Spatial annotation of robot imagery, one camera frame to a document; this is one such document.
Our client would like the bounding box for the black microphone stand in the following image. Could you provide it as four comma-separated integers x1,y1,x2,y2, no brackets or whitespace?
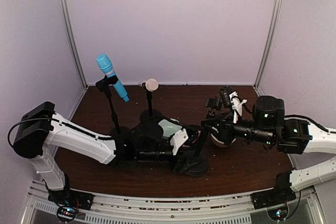
183,96,222,176
140,91,162,122
98,85,129,136

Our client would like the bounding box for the blue toy microphone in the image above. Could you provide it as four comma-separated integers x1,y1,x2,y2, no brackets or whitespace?
96,54,130,102

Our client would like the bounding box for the pink toy microphone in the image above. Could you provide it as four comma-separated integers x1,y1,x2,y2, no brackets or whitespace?
182,130,201,148

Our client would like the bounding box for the cream toy microphone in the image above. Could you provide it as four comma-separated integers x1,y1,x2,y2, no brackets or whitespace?
139,78,159,92

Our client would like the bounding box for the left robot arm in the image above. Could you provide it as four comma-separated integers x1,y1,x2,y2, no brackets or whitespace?
9,101,199,191

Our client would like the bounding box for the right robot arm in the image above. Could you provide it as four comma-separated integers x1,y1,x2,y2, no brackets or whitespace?
201,95,335,154

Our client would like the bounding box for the white ceramic bowl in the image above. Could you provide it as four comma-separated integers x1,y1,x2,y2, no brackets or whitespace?
210,134,236,148

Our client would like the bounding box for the light green ceramic bowl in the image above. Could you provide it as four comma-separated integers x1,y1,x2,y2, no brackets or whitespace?
158,119,182,138

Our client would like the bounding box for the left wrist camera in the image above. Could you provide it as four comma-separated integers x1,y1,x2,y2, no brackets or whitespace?
167,129,195,156

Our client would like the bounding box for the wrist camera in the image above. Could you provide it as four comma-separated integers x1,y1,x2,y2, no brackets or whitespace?
219,86,249,124
167,129,195,156

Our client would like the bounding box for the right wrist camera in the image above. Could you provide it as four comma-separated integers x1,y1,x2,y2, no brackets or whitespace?
219,86,249,124

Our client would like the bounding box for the right aluminium frame post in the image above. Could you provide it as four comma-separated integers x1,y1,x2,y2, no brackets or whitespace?
253,0,283,95

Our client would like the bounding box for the aluminium frame post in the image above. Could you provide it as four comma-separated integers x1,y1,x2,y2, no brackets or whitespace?
253,0,283,95
60,0,88,90

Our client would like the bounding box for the front aluminium rail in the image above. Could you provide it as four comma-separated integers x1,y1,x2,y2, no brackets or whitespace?
20,188,326,223

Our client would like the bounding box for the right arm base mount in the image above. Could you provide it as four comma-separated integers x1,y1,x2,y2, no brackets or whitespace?
251,172,297,222

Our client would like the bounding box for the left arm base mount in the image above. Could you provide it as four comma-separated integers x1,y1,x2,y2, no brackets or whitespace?
45,174,93,223

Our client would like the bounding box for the left aluminium frame post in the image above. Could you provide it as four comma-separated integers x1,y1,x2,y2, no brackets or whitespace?
60,0,88,90

